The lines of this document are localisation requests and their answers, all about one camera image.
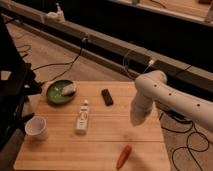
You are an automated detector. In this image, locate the long grey rail beam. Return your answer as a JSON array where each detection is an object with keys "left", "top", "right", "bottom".
[{"left": 0, "top": 0, "right": 213, "bottom": 91}]

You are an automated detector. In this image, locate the black rectangular remote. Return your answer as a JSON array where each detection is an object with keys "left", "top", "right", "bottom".
[{"left": 101, "top": 89, "right": 113, "bottom": 106}]

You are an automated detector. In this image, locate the black floor cable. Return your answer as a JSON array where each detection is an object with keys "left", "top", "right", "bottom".
[{"left": 32, "top": 37, "right": 89, "bottom": 84}]

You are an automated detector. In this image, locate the orange carrot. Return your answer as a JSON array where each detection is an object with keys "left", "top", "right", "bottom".
[{"left": 116, "top": 145, "right": 132, "bottom": 169}]

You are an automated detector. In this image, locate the black cables right floor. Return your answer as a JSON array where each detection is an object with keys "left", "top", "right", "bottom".
[{"left": 159, "top": 109, "right": 213, "bottom": 171}]

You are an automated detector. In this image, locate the white hanging cable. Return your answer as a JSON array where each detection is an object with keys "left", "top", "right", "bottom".
[{"left": 122, "top": 49, "right": 156, "bottom": 80}]

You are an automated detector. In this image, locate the white cloth on plate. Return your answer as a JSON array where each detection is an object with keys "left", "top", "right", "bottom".
[{"left": 62, "top": 84, "right": 76, "bottom": 96}]

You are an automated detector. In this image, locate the white paper cup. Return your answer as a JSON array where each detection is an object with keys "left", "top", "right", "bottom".
[{"left": 25, "top": 116, "right": 48, "bottom": 140}]

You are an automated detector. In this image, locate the white object on rail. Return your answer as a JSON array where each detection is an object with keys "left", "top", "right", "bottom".
[{"left": 46, "top": 4, "right": 65, "bottom": 22}]

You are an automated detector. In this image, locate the green plate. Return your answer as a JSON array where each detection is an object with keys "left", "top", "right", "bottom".
[{"left": 46, "top": 80, "right": 76, "bottom": 105}]

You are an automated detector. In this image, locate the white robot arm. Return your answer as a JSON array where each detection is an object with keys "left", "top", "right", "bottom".
[{"left": 130, "top": 70, "right": 213, "bottom": 132}]

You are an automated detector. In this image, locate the black chair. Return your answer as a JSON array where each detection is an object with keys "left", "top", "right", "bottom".
[{"left": 0, "top": 14, "right": 42, "bottom": 152}]

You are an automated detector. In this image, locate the white plastic bottle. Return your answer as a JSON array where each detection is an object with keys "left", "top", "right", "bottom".
[{"left": 75, "top": 100, "right": 89, "bottom": 135}]

